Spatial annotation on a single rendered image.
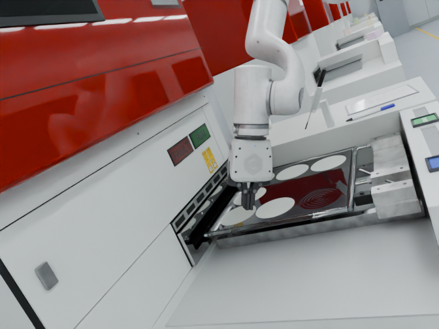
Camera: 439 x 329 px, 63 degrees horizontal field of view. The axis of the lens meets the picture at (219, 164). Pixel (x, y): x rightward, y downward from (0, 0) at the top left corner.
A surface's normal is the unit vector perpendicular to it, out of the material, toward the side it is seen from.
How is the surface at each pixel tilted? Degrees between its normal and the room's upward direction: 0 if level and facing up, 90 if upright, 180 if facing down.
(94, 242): 90
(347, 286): 0
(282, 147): 90
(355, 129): 90
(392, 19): 90
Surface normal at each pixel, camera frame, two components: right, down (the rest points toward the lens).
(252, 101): -0.19, 0.18
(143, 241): 0.85, -0.25
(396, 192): -0.36, 0.38
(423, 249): -0.39, -0.89
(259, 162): 0.29, 0.15
